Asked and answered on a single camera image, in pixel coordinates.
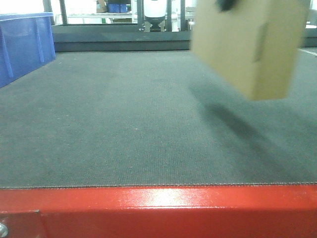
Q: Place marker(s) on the black gripper finger holding box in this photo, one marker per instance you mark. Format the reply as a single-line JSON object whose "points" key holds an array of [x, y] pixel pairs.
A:
{"points": [[225, 5]]}

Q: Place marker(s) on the brown cardboard box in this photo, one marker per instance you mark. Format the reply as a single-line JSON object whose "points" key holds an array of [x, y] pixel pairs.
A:
{"points": [[253, 46]]}

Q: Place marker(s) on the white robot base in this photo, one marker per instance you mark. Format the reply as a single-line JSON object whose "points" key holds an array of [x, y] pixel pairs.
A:
{"points": [[154, 12]]}

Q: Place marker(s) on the large blue plastic bin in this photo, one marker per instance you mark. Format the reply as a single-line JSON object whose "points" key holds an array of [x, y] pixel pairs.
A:
{"points": [[26, 43]]}

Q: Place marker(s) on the black conveyor side frame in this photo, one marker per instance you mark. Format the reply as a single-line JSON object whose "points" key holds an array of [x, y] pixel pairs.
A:
{"points": [[116, 37]]}

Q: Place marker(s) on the red metal frame bar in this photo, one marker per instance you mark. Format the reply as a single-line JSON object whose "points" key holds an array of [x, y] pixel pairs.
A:
{"points": [[276, 211]]}

